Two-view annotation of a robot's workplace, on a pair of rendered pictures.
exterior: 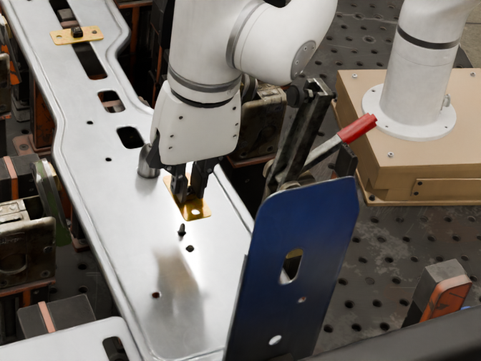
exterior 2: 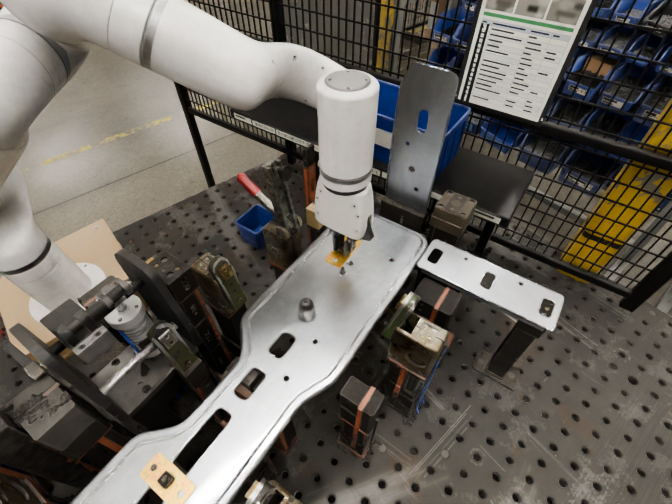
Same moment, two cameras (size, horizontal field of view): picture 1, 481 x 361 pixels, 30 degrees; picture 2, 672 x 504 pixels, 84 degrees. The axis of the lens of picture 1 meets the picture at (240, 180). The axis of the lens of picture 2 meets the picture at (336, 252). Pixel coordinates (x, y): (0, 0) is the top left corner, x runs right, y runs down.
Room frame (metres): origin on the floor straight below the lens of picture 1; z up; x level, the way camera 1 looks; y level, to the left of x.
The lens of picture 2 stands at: (1.04, 0.51, 1.64)
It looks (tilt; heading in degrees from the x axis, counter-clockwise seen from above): 49 degrees down; 246
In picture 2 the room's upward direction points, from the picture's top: straight up
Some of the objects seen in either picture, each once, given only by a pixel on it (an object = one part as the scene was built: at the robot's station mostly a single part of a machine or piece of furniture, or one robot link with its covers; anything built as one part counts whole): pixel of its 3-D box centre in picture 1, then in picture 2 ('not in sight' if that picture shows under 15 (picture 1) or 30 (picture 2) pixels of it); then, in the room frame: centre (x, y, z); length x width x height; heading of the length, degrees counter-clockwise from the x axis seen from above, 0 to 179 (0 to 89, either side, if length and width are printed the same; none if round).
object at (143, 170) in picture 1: (149, 162); (306, 309); (0.93, 0.13, 1.02); 0.03 x 0.03 x 0.07
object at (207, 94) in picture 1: (206, 73); (344, 170); (0.83, 0.06, 1.26); 0.09 x 0.08 x 0.03; 122
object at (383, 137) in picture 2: not in sight; (399, 126); (0.52, -0.26, 1.09); 0.30 x 0.17 x 0.13; 121
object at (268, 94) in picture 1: (243, 180); (230, 315); (1.08, -0.01, 0.88); 0.11 x 0.09 x 0.37; 122
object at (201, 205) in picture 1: (187, 193); (343, 249); (0.83, 0.06, 1.07); 0.08 x 0.04 x 0.01; 32
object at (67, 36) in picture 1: (76, 33); (166, 479); (1.22, 0.31, 1.01); 0.08 x 0.04 x 0.01; 122
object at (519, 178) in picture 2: not in sight; (367, 141); (0.57, -0.34, 1.01); 0.90 x 0.22 x 0.03; 122
